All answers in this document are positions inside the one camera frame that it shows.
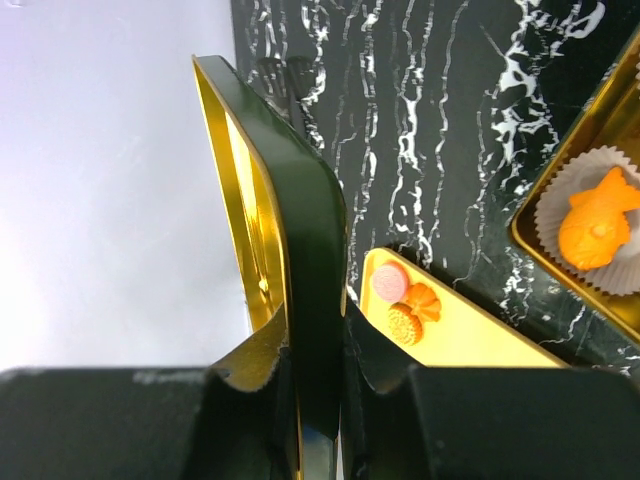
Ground orange swirl cookie top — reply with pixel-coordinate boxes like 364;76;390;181
405;283;442;322

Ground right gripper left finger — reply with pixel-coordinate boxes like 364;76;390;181
1;309;299;479

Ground pink sandwich cookie top left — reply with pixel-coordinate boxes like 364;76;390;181
371;262;409;303

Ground yellow serving tray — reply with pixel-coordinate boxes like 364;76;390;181
360;248;567;368

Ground gold tin lid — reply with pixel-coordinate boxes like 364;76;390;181
183;55;348;479

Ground white paper cup front left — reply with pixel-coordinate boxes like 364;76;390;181
534;146;639;296

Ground orange fish cookie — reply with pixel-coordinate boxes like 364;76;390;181
558;166;639;271

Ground metal serving tongs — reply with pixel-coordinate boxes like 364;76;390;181
256;56;315;142

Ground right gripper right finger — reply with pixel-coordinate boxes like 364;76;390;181
341;304;639;479

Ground round tan biscuit top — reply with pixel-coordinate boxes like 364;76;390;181
387;302;423;346

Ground green gold cookie tin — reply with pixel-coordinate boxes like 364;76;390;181
511;31;639;341

